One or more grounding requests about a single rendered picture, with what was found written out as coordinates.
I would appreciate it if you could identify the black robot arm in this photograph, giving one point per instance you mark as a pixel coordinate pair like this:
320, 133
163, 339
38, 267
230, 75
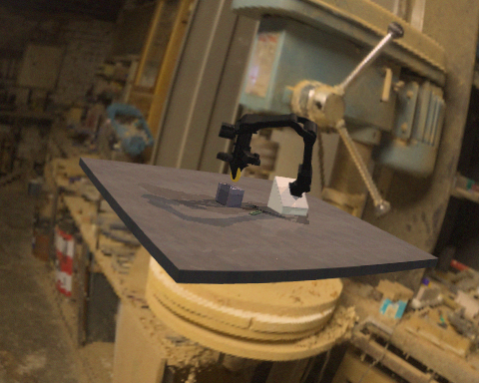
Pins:
250, 123

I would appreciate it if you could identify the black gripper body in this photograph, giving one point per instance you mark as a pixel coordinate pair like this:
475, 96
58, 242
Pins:
233, 156

